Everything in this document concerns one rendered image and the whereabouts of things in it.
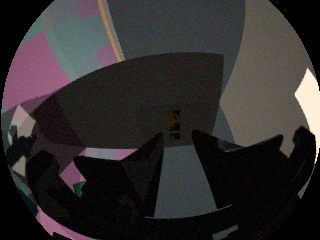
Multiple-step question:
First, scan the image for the beige panel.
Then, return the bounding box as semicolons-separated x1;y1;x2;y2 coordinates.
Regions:
55;52;224;149

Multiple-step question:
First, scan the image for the dark green flat square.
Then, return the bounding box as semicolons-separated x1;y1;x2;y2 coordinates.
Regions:
73;180;87;197

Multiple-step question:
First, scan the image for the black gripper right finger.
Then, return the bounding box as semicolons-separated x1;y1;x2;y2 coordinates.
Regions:
192;129;284;209

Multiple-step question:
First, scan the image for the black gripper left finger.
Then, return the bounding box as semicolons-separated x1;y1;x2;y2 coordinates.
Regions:
73;132;164;216

